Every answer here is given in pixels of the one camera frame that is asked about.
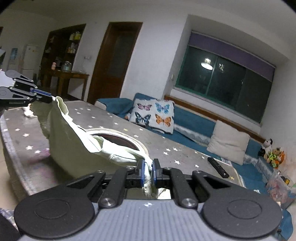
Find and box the pale green garment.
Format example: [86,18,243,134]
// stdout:
[30,96,157,199]

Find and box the water dispenser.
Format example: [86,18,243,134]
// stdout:
[8,48,19,71]

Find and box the white refrigerator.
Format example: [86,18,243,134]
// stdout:
[21,44,39,79]

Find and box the dark wooden side table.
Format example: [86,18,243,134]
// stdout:
[40,68,89,100]

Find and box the round induction cooktop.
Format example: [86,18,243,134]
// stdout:
[86,128,149,155]

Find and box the black remote control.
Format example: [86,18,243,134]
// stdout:
[207,157,229,179]

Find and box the grey star-pattern tablecloth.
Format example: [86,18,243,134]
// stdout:
[0,99,246,202]

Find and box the blue sofa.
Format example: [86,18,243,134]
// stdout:
[94,92,295,241]

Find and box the butterfly print pillow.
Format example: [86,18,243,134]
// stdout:
[129,98,175,134]

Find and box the beige plain pillow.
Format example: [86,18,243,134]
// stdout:
[207,120,250,165]

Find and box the dark wooden door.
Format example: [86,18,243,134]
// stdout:
[87,22,142,104]

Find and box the panda plush toy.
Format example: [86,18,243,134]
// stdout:
[258,138,273,157]

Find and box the orange yellow plush toy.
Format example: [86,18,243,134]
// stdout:
[263,148,285,169]

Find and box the clear plastic toy box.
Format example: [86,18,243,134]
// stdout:
[266,169,295,209]

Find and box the dark window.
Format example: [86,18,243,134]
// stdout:
[176,33,275,123]

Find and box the dark wall shelf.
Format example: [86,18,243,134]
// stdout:
[39,24,86,87]

